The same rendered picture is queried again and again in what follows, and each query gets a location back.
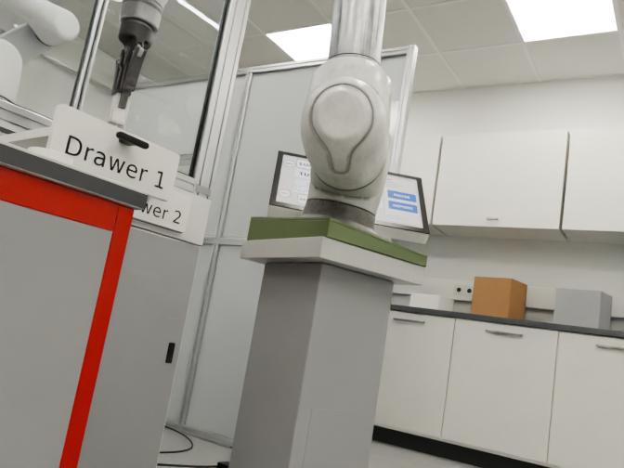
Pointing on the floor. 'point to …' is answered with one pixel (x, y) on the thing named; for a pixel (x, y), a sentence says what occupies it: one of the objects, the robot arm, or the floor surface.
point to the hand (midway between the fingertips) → (118, 110)
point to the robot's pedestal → (315, 353)
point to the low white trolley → (55, 300)
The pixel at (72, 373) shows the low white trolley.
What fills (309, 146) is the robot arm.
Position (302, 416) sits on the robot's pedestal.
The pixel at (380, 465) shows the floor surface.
